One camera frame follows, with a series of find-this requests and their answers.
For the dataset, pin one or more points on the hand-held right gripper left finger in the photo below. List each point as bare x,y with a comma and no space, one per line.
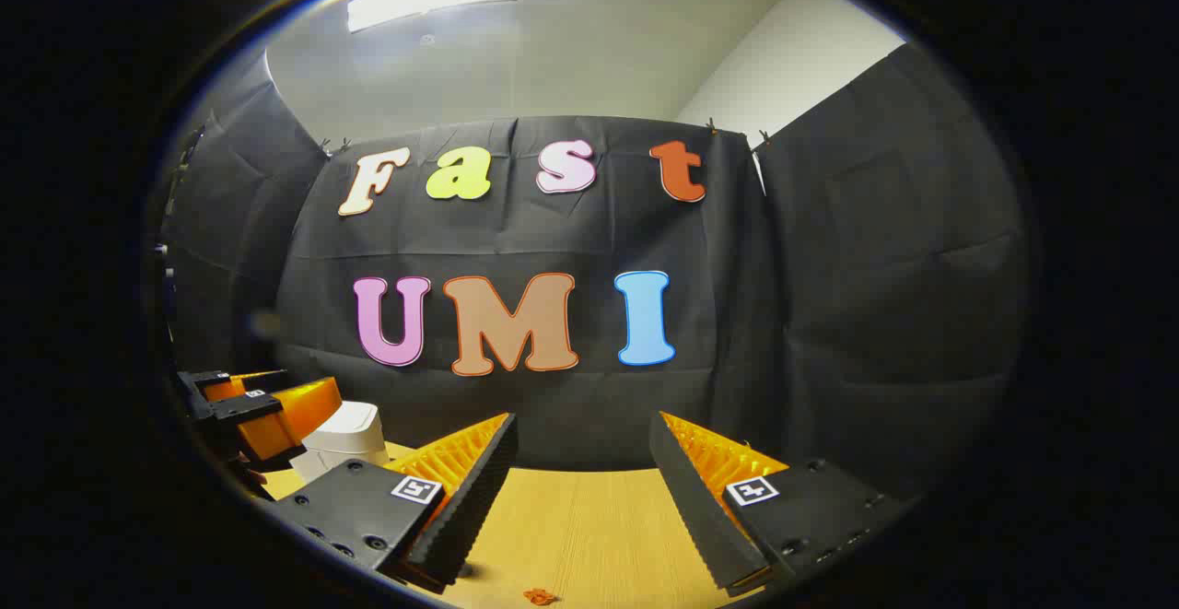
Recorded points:
479,489

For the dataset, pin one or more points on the orange paper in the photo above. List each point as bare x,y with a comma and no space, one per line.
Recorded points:
541,597

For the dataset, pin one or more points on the black backdrop cloth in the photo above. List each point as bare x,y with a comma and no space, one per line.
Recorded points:
829,268

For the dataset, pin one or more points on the wooden desktop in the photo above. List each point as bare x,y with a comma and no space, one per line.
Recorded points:
580,535

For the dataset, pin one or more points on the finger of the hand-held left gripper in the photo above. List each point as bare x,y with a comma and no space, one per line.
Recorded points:
295,411
207,386

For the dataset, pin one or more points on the white desktop garbage bin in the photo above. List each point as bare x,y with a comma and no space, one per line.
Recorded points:
350,434

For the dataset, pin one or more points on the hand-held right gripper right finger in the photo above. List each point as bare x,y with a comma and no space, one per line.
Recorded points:
686,498

